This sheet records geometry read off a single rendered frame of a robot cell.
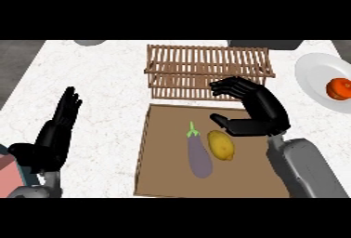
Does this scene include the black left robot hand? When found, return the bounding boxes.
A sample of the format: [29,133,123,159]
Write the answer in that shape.
[7,86,83,175]

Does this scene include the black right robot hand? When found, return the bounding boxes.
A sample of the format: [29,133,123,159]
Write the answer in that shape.
[207,75,291,138]

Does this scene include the yellow lemon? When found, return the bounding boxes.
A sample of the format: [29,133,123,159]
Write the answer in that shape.
[204,129,235,162]

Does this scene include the brown wooden tiered shelf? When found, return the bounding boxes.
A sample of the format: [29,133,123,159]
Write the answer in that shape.
[144,44,277,102]

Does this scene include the brown wooden tray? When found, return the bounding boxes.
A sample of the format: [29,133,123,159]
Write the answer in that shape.
[132,103,291,199]

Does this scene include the white plate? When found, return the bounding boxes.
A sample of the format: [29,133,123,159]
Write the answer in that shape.
[293,52,351,114]

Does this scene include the pink and teal object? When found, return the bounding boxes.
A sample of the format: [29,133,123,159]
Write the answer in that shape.
[0,144,33,199]

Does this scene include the dark grey appliance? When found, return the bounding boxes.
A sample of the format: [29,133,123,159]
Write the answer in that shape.
[225,39,303,51]

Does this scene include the purple eggplant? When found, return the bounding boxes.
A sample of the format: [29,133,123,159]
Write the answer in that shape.
[185,121,215,179]

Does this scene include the grey round object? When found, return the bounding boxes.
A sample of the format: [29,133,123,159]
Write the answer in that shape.
[72,39,107,47]

